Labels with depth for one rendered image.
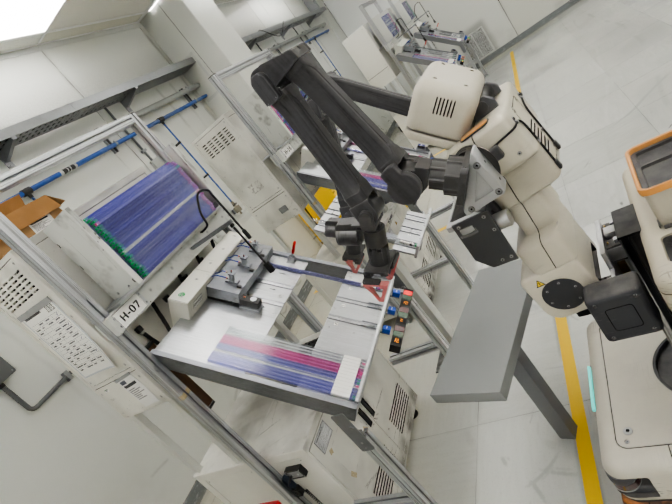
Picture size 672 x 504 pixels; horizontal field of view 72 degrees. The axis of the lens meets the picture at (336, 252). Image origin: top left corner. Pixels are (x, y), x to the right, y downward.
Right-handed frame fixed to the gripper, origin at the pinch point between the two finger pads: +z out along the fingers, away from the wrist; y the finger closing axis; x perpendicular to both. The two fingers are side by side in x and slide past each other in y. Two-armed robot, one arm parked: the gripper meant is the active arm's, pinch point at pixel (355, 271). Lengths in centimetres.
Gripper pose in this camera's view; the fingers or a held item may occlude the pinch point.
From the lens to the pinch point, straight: 174.4
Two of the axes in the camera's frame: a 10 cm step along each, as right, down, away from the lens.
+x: 9.6, 0.9, -2.7
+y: -2.8, 5.4, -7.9
